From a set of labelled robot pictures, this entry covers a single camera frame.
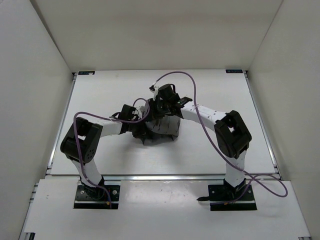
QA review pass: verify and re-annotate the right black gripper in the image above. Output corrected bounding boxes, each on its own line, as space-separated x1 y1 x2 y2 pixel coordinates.
144 99 170 123

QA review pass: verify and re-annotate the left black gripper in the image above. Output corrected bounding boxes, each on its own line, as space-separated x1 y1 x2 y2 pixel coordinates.
128 117 152 140

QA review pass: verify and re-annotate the grey pleated skirt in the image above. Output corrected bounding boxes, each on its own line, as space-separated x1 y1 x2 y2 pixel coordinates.
141 116 181 145

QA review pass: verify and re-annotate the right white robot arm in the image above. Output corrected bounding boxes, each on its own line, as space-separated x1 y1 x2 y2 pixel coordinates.
146 84 252 200

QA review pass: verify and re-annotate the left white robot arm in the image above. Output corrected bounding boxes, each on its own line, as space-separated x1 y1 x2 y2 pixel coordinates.
60 104 150 202

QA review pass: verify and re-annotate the right blue table label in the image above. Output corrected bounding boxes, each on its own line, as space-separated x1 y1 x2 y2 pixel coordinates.
225 69 243 74

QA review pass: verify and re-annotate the blue table label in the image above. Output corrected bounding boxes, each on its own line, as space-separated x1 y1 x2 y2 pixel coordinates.
78 71 95 76
225 69 243 74

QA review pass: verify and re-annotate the left blue table label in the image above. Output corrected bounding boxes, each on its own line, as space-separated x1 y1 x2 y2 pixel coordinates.
78 71 95 76

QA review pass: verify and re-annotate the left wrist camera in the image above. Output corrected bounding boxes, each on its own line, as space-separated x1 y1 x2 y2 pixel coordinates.
134 106 147 120

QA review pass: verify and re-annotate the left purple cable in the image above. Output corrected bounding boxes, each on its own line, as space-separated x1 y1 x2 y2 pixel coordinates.
73 97 151 206

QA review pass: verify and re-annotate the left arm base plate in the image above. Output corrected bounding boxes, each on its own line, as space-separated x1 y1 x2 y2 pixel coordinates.
73 181 121 210

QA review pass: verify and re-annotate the aluminium table front rail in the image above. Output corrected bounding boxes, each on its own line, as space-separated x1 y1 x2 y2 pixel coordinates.
49 174 231 182

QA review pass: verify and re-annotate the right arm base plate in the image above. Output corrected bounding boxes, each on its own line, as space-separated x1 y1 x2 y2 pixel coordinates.
197 184 258 211

